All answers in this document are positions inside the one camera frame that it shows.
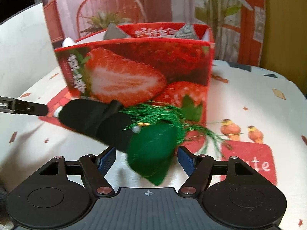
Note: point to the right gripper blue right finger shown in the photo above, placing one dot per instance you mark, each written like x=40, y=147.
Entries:
x=198, y=168

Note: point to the black fabric pouch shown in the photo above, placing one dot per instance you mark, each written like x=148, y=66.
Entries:
x=101, y=121

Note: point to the white board panel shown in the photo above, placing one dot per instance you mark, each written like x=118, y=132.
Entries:
x=27, y=54

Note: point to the green tasselled sachet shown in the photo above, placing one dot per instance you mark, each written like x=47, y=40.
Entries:
x=158, y=129

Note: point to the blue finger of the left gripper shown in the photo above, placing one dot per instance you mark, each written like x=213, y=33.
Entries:
x=29, y=108

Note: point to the printed room backdrop poster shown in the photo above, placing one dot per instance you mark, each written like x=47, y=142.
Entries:
x=237, y=25

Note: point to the grey knit cloth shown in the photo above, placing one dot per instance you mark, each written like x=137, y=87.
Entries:
x=185, y=32

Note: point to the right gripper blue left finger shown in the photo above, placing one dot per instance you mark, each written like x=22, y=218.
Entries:
x=94, y=169

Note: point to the red strawberry cardboard box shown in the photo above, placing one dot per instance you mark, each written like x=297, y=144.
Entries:
x=140, y=69

